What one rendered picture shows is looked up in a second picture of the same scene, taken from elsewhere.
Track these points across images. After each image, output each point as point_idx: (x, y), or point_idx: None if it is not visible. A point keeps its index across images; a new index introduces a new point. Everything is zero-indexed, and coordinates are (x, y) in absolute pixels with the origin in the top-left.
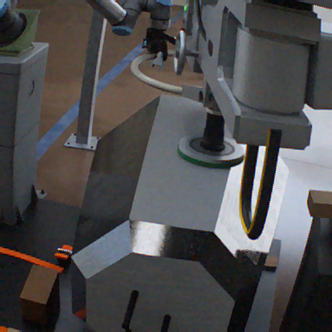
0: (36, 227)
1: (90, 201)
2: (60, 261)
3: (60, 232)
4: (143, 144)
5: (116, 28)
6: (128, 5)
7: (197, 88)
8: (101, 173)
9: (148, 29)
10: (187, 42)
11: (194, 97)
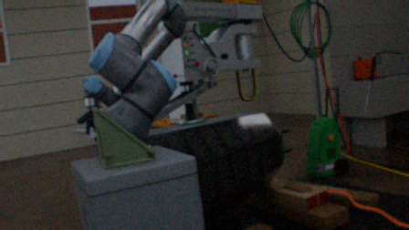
0: None
1: (239, 144)
2: None
3: None
4: (203, 127)
5: None
6: (106, 85)
7: (186, 96)
8: (214, 149)
9: (99, 107)
10: (186, 73)
11: (182, 103)
